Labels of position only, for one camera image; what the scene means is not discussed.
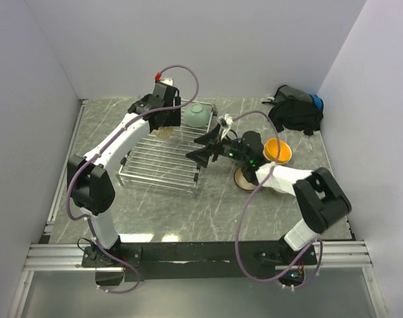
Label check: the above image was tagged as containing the black cloth bundle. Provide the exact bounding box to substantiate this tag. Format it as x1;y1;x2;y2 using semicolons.
261;85;324;136

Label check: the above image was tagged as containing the tan bowl with floral band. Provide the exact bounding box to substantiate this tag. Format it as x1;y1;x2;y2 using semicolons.
261;187;282;195

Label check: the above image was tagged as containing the black base bar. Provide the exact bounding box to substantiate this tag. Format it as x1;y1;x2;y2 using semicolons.
81;240;320;286

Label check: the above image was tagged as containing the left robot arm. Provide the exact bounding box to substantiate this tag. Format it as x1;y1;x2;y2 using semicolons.
66;81;181;266

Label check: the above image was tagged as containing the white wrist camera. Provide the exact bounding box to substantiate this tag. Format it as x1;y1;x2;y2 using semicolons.
154;72;174;86
218;113;234;140

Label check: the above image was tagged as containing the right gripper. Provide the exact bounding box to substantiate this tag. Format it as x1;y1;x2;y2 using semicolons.
186;124;249;168

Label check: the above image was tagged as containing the metal wire dish rack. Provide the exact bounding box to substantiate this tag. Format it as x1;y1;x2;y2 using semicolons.
116;99;218;196

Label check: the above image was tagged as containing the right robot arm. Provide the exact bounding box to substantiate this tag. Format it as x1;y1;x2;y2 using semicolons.
186;125;351;264

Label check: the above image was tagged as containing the beige bowl with brown marks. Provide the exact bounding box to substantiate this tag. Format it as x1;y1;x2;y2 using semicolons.
153;127;174;140

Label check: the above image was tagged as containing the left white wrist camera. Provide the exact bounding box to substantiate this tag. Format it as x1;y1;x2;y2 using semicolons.
154;72;174;86

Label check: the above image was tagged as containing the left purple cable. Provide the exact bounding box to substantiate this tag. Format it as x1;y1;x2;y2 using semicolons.
65;64;200;294

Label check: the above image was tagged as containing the pale green celadon bowl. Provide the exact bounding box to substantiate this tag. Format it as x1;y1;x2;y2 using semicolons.
183;103;210;128

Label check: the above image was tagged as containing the yellow bowl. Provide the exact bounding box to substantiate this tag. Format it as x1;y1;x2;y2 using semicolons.
263;138;292;161

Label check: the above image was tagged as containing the dark brown bowl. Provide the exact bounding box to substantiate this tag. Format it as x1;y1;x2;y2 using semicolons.
234;167;256;192

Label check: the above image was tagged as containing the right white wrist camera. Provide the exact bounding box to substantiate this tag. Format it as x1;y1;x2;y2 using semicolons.
218;113;234;140

